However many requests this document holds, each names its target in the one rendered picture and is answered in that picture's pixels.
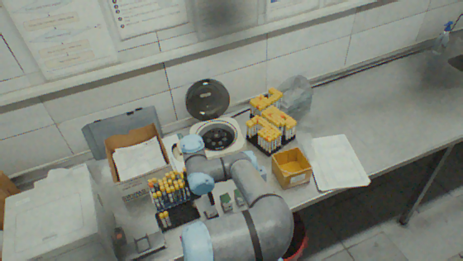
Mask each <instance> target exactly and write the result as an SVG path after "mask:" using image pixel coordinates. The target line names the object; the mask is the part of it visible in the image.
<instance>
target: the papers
mask: <svg viewBox="0 0 463 261"><path fill-rule="evenodd" d="M314 143H315V151H316V157H317V160H316V162H315V163H310V164H311V166H313V168H312V170H313V173H314V176H315V179H316V181H317V186H318V189H319V190H322V192H328V191H333V190H338V189H343V188H348V187H351V188H353V187H362V186H366V185H369V183H371V181H370V180H369V179H368V177H367V175H366V173H365V170H364V169H363V168H362V166H361V164H360V161H359V160H358V158H357V157H356V154H355V152H354V150H353V149H352V147H351V145H350V144H349V142H348V139H347V138H346V136H345V135H344V134H343V135H334V136H324V137H320V138H316V139H314Z"/></svg>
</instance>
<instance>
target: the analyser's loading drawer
mask: <svg viewBox="0 0 463 261"><path fill-rule="evenodd" d="M133 240H134V241H132V242H131V243H128V244H125V245H123V246H121V247H120V248H117V249H116V252H117V257H118V259H119V261H129V260H131V259H136V258H137V257H139V256H142V255H143V254H146V253H148V252H151V251H153V250H155V249H158V248H159V247H162V246H165V247H166V246H167V245H166V243H165V237H164V234H163V232H162V230H161V228H160V230H159V231H157V232H155V233H154V234H151V235H148V234H147V233H146V235H145V236H143V237H141V238H140V239H138V240H136V239H135V238H133ZM143 245H144V246H143Z"/></svg>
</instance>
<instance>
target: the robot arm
mask: <svg viewBox="0 0 463 261"><path fill-rule="evenodd" d="M180 146H181V148H180V150H181V151H182V154H183V160H184V165H185V168H186V171H183V172H182V174H183V177H184V185H185V187H186V188H187V189H188V191H189V195H190V196H191V199H192V201H194V200H197V199H199V198H200V197H202V195H204V196H203V204H202V205H201V206H200V207H199V209H200V211H212V213H213V215H214V216H215V215H216V210H217V208H216V205H215V201H214V198H213V195H212V190H213V189H214V184H215V183H219V182H226V181H227V180H233V182H234V183H235V185H236V189H237V190H238V192H239V193H240V195H241V199H242V200H243V202H244V203H245V205H246V208H247V210H244V211H237V212H234V213H232V214H228V215H226V216H219V217H216V218H212V219H210V220H207V221H196V222H194V223H193V224H192V225H188V226H186V227H184V228H183V229H182V231H181V243H182V247H183V253H184V261H283V260H282V258H281V257H282V256H283V255H284V253H285V252H286V250H288V247H289V245H290V243H291V241H292V238H293V233H294V218H293V214H292V211H291V208H290V206H289V205H288V204H287V203H286V201H285V200H284V199H283V198H282V197H281V196H279V195H277V194H275V193H273V191H271V188H270V187H269V185H267V184H266V182H265V180H264V179H263V178H262V177H261V176H260V174H259V173H258V164H257V160H256V158H255V154H254V152H253V151H251V150H247V151H241V152H240V153H237V154H232V155H226V156H222V157H220V158H217V159H212V160H208V157H207V155H206V152H205V149H204V143H203V138H202V137H201V136H200V135H195V134H191V135H186V136H184V137H183V139H182V140H181V141H180ZM206 194H207V195H206ZM195 195H196V196H195ZM207 197H208V198H207Z"/></svg>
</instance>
